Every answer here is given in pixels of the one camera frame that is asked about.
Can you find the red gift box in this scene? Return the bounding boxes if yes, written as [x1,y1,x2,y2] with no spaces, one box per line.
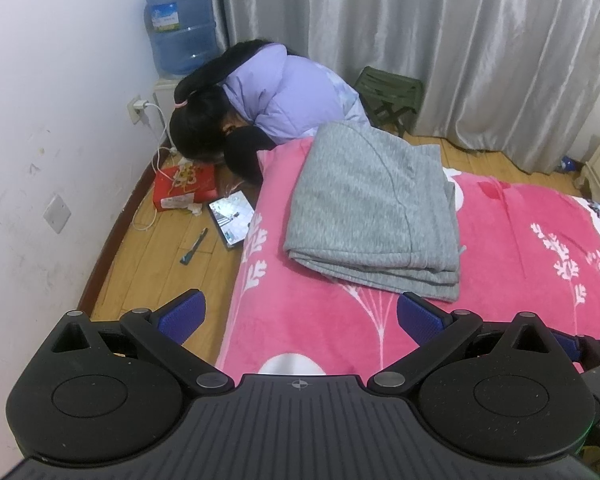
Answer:
[151,161,218,212]

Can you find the white wall socket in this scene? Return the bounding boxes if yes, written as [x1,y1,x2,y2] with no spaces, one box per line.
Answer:
[126,95,148,126]

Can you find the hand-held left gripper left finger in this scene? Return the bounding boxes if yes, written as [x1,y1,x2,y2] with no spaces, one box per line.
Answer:
[47,288,232,396]

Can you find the black tablet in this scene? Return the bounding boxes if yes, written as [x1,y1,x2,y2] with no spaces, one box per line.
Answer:
[206,189,257,252]

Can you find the grey hoodie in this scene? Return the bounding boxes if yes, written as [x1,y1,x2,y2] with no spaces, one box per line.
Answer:
[282,120,464,304]

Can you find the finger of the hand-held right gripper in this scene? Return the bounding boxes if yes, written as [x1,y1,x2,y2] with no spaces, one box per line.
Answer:
[550,331,600,374]

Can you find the blue pen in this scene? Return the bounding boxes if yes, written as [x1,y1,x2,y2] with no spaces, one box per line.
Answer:
[179,226,210,265]

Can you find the white charging cable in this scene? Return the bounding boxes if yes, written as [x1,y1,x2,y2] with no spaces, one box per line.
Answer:
[131,102,193,234]

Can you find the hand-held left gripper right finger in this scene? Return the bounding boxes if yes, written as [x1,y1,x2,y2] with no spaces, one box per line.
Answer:
[396,291,564,396]

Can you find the silver grey curtain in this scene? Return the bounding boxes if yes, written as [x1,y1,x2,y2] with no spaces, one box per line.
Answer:
[214,0,600,177]

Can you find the pink floral bed blanket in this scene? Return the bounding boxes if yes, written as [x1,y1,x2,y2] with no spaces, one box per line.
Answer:
[214,136,600,382]

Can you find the white water dispenser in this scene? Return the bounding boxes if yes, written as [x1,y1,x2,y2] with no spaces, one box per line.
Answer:
[151,75,187,113]

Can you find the green folding stool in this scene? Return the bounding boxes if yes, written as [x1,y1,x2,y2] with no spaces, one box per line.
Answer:
[353,65,426,139]

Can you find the white wall switch plate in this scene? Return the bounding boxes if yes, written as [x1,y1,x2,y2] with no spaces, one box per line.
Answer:
[42,193,73,235]

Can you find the blue water jug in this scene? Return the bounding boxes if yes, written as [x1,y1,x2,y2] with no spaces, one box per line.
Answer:
[144,0,221,79]

